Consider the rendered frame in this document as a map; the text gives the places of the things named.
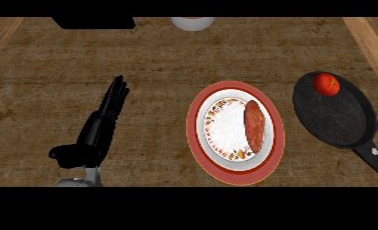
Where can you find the black frying pan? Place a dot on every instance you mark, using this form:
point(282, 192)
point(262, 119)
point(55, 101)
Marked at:
point(330, 117)

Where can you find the red tomato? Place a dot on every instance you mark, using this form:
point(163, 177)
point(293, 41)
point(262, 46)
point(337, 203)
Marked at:
point(325, 84)

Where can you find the red-rimmed white plate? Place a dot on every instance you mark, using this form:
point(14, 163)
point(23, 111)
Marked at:
point(237, 174)

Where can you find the floral-rimmed white plate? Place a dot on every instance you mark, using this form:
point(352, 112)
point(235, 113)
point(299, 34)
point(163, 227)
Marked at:
point(226, 130)

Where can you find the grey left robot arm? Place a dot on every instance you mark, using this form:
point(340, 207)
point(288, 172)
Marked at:
point(83, 180)

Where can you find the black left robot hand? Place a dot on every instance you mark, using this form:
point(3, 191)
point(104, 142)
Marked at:
point(93, 130)

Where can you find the white round cup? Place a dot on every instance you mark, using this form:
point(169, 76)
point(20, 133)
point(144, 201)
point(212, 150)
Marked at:
point(192, 23)

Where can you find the black box appliance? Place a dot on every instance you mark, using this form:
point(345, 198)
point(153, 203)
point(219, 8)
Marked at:
point(93, 22)

